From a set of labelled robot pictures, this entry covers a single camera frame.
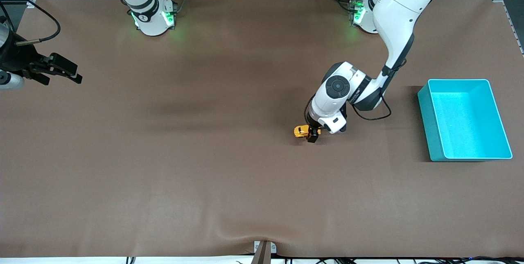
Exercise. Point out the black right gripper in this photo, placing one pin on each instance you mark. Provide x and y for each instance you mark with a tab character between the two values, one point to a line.
17	60

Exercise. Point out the yellow toy beetle car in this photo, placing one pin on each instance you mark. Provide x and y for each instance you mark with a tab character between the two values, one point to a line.
301	132

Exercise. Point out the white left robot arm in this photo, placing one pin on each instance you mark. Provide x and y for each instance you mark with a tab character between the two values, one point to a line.
397	10

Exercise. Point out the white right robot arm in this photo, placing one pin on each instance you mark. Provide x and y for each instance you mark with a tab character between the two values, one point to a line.
151	22

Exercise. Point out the brown table mat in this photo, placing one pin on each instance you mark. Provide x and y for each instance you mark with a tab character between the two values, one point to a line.
204	153

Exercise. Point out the grey metal table clamp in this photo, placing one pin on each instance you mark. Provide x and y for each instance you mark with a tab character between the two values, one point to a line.
257	247

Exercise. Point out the brown wooden bar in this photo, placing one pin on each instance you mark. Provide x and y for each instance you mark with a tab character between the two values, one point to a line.
263	256

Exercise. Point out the teal plastic bin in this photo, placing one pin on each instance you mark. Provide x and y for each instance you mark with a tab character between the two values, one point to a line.
470	129

